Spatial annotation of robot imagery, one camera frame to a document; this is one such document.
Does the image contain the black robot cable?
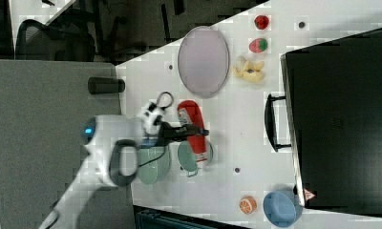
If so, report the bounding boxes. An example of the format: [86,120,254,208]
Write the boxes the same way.
[155,91,175,110]

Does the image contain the grey round plate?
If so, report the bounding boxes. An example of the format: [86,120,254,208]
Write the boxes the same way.
[178,26,229,98]

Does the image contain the black toaster oven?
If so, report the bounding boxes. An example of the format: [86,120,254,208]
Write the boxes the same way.
[280,28,382,218]

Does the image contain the green metal cup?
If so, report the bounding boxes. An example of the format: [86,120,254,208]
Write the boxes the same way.
[177,140,213,177]

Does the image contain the blue bowl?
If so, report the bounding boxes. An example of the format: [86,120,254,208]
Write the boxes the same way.
[263,190,303,228]

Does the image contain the black cylinder holder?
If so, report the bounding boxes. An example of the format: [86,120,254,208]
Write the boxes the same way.
[88,77,125,94]

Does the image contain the green strainer bowl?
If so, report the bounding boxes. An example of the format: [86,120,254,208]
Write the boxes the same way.
[138,146,171,185]

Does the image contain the yellow plush banana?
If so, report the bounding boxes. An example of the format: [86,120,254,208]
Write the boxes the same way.
[232,55,265,84]

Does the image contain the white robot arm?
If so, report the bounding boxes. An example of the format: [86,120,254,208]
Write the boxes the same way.
[38,102,209,229]

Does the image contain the red plush ketchup bottle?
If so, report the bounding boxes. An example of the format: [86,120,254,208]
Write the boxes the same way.
[177,100,208,164]

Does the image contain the pink green strawberry toy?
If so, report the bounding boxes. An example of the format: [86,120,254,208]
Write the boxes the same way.
[248,38,268,53]

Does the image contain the black office chair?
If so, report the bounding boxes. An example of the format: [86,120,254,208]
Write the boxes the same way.
[15,19,96,62]

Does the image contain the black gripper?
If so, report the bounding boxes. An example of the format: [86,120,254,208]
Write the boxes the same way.
[159,122,209,146]

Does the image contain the orange slice toy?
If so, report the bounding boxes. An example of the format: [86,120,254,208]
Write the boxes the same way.
[239,196,257,215]

